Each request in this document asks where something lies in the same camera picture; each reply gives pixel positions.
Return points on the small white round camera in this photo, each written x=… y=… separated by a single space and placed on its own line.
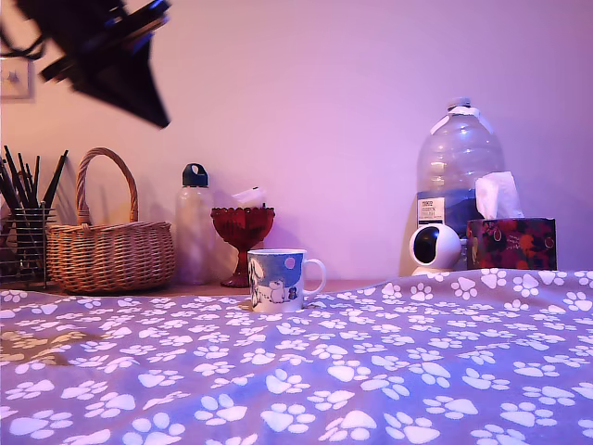
x=441 y=249

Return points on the wall switch plate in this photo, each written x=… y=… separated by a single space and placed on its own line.
x=18 y=88

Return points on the large clear water bottle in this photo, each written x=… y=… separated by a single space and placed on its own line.
x=457 y=156

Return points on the clear bottle with dark cap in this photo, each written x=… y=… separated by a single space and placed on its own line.
x=193 y=232

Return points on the paw print blanket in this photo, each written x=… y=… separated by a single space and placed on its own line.
x=370 y=371

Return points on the white mug with cartoon print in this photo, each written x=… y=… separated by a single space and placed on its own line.
x=274 y=281

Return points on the white tissue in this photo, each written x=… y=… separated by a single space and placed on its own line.
x=497 y=198

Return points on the white packet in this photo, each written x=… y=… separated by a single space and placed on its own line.
x=249 y=198

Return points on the red glass goblet bowl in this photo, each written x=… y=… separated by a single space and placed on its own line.
x=242 y=226

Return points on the floral tissue box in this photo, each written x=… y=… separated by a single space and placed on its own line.
x=511 y=244

